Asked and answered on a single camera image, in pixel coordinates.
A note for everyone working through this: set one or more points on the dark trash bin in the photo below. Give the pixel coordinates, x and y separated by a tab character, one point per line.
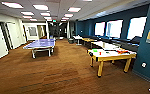
71	40

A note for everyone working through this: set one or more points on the white outlet on teal wall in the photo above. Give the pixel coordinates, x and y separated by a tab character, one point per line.
144	65

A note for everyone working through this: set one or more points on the blue ping pong table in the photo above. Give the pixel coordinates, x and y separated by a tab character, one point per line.
41	43

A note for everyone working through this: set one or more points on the orange cup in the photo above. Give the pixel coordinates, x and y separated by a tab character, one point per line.
100	53

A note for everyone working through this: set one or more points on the green bowl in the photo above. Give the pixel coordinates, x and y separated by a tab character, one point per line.
95	50

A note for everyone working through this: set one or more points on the small white table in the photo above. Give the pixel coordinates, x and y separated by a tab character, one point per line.
77	37

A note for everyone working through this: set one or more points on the yellow wooden gaming table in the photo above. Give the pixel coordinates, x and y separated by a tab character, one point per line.
111	55

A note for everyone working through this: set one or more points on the long wooden table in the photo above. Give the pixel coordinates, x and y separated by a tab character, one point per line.
104	45

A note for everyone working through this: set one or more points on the rectangular ceiling light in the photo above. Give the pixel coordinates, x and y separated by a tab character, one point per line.
45	14
74	9
40	7
69	15
11	4

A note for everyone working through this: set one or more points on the white interior door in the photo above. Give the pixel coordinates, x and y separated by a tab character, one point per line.
14	35

